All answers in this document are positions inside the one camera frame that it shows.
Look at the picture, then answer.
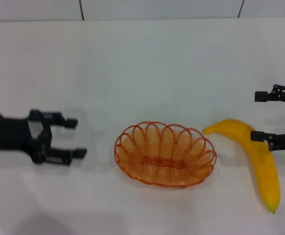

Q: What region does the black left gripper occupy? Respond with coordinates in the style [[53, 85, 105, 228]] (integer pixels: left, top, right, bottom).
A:
[[0, 110, 88, 166]]

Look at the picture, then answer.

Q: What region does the yellow banana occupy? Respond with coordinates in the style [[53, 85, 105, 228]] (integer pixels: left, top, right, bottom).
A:
[[203, 118, 280, 214]]

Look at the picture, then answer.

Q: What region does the orange wire basket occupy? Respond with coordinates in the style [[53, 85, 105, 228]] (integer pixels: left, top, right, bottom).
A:
[[114, 120, 218, 188]]

